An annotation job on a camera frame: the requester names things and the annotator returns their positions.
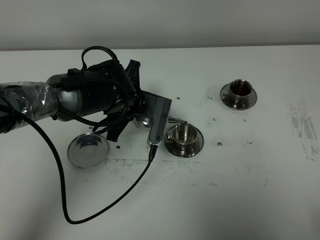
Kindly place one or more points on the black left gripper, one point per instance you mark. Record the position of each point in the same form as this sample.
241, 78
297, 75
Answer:
114, 91

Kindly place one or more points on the stainless steel teapot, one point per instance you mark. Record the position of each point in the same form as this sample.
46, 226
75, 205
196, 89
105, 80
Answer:
144, 122

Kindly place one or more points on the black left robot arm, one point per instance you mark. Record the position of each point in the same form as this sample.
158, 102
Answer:
62, 97

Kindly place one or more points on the steel teapot saucer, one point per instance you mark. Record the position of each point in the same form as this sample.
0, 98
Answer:
87, 150

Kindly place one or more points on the near stainless steel saucer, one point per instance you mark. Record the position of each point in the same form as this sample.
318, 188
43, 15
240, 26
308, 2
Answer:
188, 152

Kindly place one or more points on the stainless steel saucer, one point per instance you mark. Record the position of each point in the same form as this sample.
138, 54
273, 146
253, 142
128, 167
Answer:
235, 102
188, 152

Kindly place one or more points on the near stainless steel teacup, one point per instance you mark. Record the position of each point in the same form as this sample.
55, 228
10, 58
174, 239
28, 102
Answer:
182, 136

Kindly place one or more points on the stainless steel teacup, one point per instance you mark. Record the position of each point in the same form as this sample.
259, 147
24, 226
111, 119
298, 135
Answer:
238, 90
182, 136

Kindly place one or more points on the far stainless steel saucer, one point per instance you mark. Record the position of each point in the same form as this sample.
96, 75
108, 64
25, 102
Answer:
235, 102

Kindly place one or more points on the far stainless steel teacup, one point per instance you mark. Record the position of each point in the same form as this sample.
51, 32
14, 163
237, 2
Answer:
238, 90

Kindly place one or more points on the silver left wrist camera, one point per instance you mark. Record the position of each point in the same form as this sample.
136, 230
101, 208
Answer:
157, 109

